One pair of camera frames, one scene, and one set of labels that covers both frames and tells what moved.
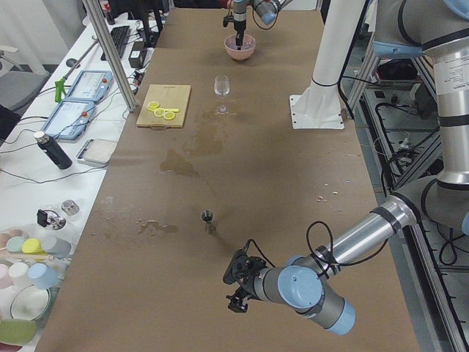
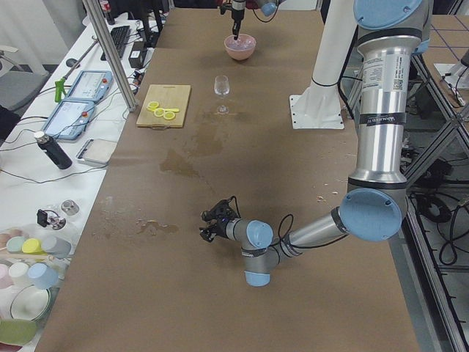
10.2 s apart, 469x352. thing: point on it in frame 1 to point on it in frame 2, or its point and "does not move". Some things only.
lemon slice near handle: [169, 115] does not move
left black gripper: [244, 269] to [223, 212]
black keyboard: [119, 35] does not move
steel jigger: [207, 215] does not move
